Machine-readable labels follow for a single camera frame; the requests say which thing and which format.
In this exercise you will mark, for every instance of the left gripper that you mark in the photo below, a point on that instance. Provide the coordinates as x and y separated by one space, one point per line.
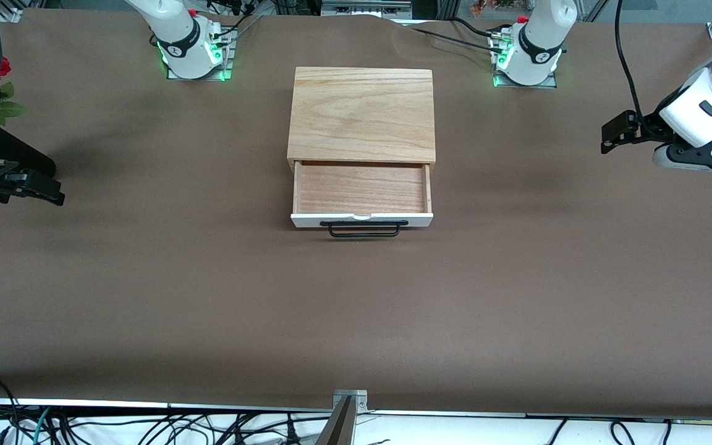
648 128

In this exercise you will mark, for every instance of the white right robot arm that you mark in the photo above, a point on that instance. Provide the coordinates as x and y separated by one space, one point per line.
177 37

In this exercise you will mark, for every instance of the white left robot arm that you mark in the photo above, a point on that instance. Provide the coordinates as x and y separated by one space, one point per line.
538 43

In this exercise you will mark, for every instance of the light wooden drawer cabinet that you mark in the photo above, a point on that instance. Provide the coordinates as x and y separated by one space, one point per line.
362 114

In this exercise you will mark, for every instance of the black cylindrical vase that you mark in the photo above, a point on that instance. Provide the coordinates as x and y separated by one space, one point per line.
25 154

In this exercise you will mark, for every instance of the brown table cover sheet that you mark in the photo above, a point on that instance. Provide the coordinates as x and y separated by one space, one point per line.
146 296

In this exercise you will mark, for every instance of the grey box behind table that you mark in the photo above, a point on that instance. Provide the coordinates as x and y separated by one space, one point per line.
365 7

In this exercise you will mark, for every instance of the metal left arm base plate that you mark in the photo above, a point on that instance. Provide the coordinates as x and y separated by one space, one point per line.
526 83

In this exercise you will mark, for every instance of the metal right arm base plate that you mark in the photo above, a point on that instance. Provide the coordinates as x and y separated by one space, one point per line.
225 59

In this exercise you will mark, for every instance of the small metal mounting bracket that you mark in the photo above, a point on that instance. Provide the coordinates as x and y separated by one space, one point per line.
359 398

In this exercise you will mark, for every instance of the grey camera mounting pole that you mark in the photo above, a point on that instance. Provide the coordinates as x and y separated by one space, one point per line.
337 426

